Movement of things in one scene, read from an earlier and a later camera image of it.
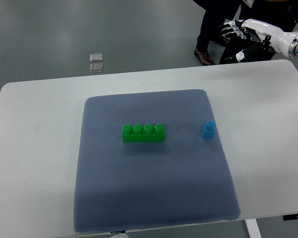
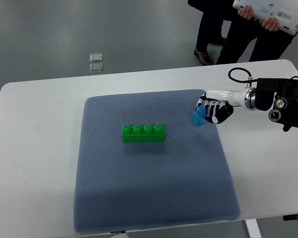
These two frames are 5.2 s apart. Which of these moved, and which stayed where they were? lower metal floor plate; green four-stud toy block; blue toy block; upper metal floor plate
Moved: blue toy block
Stayed: lower metal floor plate; green four-stud toy block; upper metal floor plate
